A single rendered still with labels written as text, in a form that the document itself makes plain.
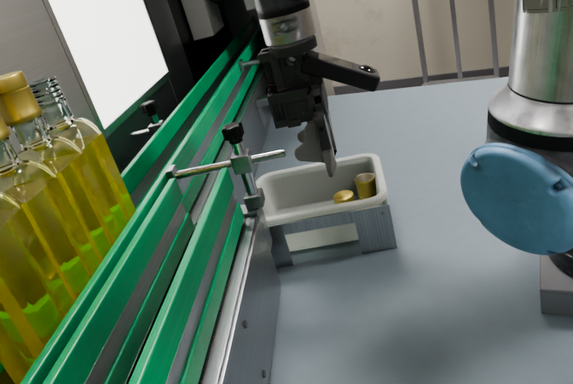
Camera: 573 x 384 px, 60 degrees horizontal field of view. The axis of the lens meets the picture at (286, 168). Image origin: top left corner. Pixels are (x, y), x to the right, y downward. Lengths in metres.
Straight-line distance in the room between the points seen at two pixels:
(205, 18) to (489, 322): 1.26
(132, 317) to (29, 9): 0.50
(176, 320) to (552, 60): 0.36
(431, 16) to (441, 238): 3.02
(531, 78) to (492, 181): 0.09
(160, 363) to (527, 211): 0.33
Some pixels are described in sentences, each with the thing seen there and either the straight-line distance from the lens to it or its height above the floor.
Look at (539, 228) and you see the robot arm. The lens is 0.48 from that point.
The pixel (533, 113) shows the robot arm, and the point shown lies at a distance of 0.45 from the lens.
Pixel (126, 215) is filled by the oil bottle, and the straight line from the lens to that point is 0.63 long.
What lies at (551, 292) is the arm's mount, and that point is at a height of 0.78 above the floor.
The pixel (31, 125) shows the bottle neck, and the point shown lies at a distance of 0.54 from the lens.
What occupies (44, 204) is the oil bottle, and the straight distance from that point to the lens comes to 0.50.
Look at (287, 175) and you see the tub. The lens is 0.90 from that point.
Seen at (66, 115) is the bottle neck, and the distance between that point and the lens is 0.59.
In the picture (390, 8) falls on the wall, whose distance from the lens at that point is 3.77.
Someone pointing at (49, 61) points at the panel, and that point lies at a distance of 0.85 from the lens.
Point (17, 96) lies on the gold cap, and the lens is 0.53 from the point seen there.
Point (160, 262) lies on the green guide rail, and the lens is 0.61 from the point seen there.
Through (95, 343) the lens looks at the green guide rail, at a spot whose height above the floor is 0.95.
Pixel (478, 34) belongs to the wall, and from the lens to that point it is 3.73.
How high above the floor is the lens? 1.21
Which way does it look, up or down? 24 degrees down
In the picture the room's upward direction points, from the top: 16 degrees counter-clockwise
